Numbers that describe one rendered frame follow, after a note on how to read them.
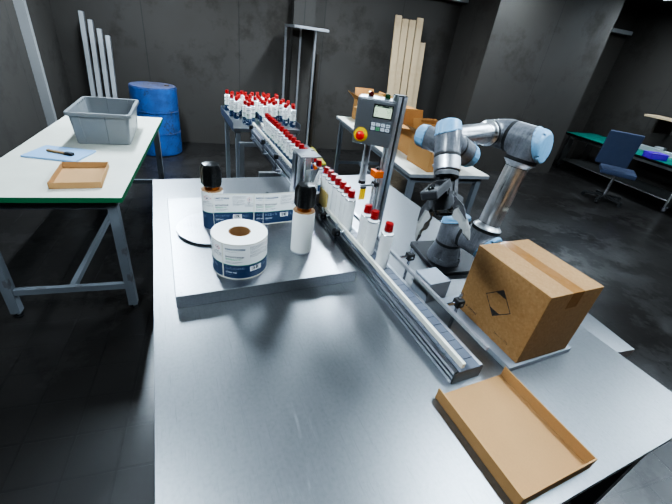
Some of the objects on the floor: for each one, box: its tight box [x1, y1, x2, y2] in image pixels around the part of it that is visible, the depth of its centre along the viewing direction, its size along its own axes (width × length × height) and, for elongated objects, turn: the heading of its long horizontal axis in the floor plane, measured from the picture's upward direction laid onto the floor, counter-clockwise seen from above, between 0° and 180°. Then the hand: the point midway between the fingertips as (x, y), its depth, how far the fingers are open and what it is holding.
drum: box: [128, 81, 182, 157], centre depth 479 cm, size 57×57×86 cm
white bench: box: [0, 115, 165, 318], centre depth 275 cm, size 190×75×80 cm, turn 5°
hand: (440, 241), depth 99 cm, fingers open, 14 cm apart
